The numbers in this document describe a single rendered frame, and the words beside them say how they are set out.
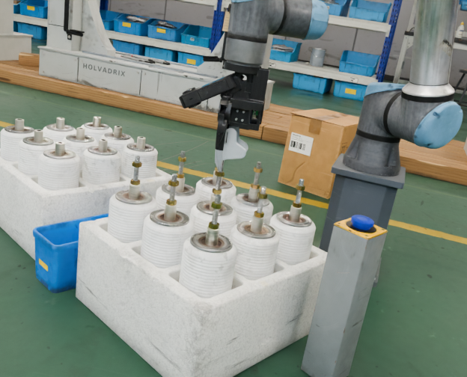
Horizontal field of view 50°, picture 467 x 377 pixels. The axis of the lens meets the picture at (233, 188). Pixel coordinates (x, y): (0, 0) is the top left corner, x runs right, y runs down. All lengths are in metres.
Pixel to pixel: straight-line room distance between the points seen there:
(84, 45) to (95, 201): 2.39
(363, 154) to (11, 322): 0.91
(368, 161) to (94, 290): 0.74
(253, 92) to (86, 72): 2.51
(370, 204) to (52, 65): 2.61
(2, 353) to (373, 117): 0.98
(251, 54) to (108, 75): 2.43
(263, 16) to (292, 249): 0.45
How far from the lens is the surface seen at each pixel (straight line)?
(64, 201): 1.26
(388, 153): 1.36
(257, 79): 0.96
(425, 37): 1.22
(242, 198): 1.12
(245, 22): 0.94
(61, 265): 1.17
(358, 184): 1.35
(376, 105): 1.34
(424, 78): 1.23
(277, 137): 2.84
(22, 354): 1.03
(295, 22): 0.98
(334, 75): 5.47
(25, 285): 1.23
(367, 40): 9.17
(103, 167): 1.33
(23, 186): 1.32
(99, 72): 3.35
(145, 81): 3.19
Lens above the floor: 0.63
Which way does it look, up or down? 19 degrees down
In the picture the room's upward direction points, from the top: 9 degrees clockwise
